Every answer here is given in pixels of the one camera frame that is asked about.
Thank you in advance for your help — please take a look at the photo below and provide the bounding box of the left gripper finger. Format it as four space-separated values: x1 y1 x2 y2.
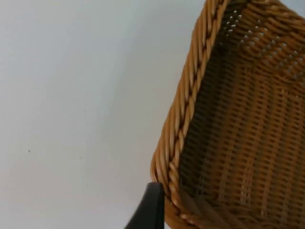
123 182 166 229

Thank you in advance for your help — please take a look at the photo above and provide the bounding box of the pale brown wicker basket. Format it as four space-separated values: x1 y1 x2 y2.
150 0 305 229

